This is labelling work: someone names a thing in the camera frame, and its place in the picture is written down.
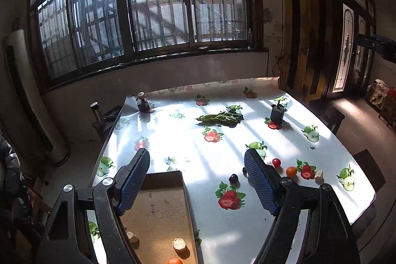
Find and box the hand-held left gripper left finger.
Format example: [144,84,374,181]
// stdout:
[35,148,151,264]

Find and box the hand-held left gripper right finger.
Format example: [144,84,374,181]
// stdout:
[244,148,361,264]

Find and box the shallow cardboard box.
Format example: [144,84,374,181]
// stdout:
[119,170,198,264]

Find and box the wooden door with glass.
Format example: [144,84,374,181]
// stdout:
[325,0,376,97]

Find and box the pile of clothes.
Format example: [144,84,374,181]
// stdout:
[365,79,390,107]

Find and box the fruit-print plastic tablecloth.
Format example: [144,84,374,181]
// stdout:
[88,77,376,264]

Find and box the dark wooden stool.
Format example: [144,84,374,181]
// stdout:
[309,98,345,135]
[93,106,124,141]

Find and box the black plant pot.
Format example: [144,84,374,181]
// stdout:
[270,100,288,125]

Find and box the leafy green vegetable bunch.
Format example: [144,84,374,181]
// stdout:
[213,109,245,128]

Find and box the steel thermos flask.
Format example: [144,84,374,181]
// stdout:
[90,101,104,125]

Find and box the dark bottle with cork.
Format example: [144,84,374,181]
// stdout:
[136,92,153,114]

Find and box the dark wooden chair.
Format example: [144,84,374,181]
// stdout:
[353,149,386,193]

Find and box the dark jacket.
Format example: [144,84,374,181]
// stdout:
[0,128,44,264]

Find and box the large barred window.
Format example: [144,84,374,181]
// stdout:
[29,0,270,88]

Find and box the hanging wall cable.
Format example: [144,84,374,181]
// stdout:
[272,20,288,76]

